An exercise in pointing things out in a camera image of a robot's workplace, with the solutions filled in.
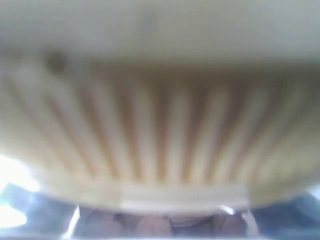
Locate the clear jar gold lid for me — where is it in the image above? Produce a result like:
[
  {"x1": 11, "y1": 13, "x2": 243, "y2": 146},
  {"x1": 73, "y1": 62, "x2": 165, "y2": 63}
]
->
[{"x1": 0, "y1": 0, "x2": 320, "y2": 240}]

